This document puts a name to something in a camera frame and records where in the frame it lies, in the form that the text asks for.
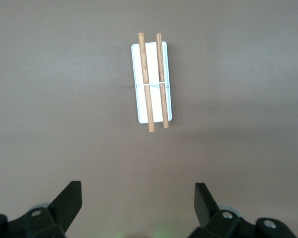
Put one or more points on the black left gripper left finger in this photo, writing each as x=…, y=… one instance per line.
x=64, y=205

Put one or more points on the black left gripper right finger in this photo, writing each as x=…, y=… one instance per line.
x=206, y=208

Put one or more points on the white rack with wooden rods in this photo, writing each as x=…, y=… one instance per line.
x=155, y=104

